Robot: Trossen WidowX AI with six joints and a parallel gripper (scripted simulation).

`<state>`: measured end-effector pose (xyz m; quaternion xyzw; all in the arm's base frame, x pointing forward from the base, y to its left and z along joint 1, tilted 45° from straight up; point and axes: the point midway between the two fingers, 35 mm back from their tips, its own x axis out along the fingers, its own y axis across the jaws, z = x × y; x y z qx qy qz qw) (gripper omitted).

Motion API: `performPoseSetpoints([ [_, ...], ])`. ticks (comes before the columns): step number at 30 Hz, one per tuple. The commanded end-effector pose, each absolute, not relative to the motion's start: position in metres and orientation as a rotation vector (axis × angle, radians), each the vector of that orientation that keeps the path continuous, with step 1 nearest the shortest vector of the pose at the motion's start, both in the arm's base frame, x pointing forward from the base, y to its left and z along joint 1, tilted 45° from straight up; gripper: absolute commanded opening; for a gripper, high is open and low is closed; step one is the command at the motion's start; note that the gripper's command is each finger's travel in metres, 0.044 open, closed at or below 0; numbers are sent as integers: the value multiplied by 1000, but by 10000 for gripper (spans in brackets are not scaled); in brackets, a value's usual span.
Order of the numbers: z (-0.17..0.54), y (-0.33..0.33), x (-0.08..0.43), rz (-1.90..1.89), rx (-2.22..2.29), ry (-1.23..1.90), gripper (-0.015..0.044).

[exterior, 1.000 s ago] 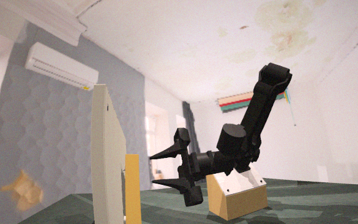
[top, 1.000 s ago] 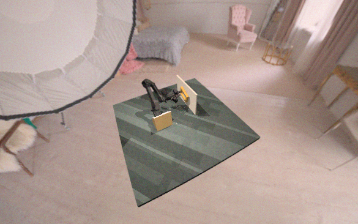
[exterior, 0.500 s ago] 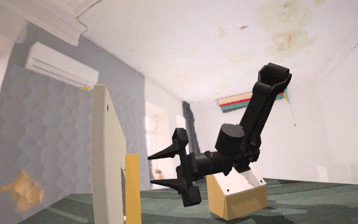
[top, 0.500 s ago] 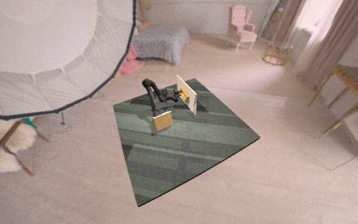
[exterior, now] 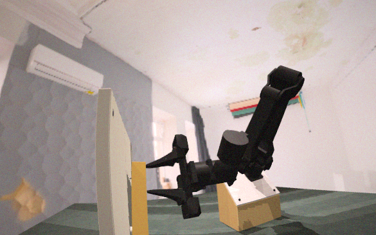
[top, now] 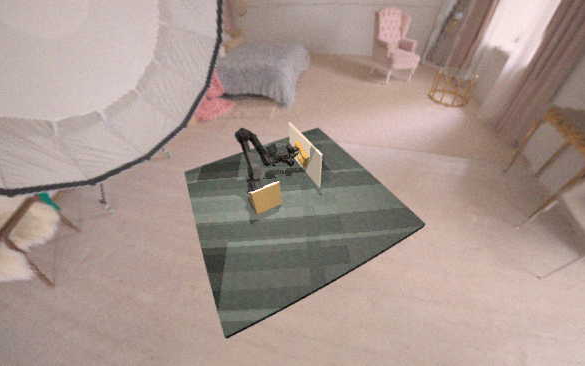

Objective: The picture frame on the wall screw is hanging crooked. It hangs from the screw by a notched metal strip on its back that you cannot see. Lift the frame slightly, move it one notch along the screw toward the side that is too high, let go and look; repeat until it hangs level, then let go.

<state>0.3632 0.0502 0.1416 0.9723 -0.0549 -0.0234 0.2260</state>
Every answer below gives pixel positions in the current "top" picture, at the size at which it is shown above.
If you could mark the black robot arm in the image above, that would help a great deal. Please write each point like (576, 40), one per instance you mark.
(254, 171)

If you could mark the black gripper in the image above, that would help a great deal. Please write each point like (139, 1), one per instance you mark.
(290, 152)

